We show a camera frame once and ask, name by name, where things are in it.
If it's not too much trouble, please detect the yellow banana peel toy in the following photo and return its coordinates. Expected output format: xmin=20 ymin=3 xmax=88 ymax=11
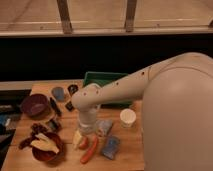
xmin=30 ymin=133 xmax=59 ymax=154

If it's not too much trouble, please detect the red bowl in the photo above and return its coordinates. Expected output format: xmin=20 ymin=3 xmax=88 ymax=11
xmin=32 ymin=132 xmax=64 ymax=162

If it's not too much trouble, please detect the small dark round cup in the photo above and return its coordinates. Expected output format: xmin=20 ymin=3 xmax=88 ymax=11
xmin=68 ymin=84 xmax=78 ymax=95

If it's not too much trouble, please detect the white paper cup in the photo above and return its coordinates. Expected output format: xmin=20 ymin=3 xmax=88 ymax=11
xmin=120 ymin=108 xmax=136 ymax=128

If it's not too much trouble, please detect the apple toy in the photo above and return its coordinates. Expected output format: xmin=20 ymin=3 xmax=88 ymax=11
xmin=78 ymin=137 xmax=89 ymax=150

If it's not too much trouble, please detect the black rectangular block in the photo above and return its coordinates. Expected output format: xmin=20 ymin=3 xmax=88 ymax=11
xmin=65 ymin=101 xmax=74 ymax=111

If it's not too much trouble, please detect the black marker pen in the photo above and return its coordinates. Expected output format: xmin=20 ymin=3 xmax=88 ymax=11
xmin=50 ymin=97 xmax=62 ymax=117

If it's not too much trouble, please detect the purple bowl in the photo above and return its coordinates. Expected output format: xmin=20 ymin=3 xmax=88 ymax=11
xmin=20 ymin=93 xmax=49 ymax=117

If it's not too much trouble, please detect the blue sponge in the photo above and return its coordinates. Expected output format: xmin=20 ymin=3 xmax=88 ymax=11
xmin=101 ymin=136 xmax=120 ymax=160

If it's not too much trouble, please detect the green plastic tray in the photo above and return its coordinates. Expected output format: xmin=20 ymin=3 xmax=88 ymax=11
xmin=83 ymin=71 xmax=132 ymax=108

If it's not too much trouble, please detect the blue grey cup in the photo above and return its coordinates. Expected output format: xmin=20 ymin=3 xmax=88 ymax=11
xmin=51 ymin=87 xmax=65 ymax=102

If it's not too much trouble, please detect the grey crumpled cloth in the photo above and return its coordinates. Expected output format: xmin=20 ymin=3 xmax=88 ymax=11
xmin=96 ymin=120 xmax=113 ymax=137

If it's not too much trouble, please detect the dark red grapes toy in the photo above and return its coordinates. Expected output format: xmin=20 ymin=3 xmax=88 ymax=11
xmin=19 ymin=123 xmax=48 ymax=149

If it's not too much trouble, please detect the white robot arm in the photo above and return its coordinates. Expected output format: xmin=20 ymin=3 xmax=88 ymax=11
xmin=72 ymin=53 xmax=213 ymax=171

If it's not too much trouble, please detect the wooden cutting board table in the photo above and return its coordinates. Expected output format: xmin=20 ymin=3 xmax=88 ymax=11
xmin=1 ymin=79 xmax=148 ymax=171

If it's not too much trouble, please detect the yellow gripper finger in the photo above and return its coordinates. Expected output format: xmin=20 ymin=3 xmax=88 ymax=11
xmin=73 ymin=130 xmax=83 ymax=149

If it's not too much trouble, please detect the small dark metal object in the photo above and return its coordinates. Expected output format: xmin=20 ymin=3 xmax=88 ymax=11
xmin=46 ymin=119 xmax=61 ymax=132

